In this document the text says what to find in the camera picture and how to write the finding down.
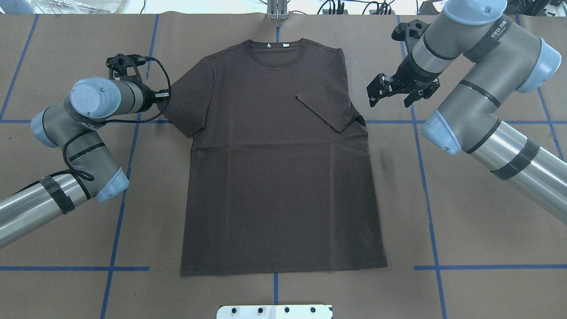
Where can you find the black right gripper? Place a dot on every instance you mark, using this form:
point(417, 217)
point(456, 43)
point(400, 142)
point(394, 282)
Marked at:
point(414, 73)

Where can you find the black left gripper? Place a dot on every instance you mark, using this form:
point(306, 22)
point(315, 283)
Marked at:
point(152, 95)

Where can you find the dark brown t-shirt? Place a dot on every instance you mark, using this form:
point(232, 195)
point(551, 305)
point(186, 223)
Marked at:
point(280, 167)

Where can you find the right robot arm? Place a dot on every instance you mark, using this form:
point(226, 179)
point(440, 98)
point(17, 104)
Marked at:
point(507, 59)

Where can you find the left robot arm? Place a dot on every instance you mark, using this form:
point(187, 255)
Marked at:
point(91, 171)

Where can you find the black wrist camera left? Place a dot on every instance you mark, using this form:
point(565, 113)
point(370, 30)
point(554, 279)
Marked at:
point(125, 67)

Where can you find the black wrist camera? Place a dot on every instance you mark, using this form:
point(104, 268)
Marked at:
point(125, 67)
point(409, 33)

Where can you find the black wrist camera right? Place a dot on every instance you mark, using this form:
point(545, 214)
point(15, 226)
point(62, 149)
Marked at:
point(409, 33)

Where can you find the aluminium frame post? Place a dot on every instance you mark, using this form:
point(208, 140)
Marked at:
point(277, 9)

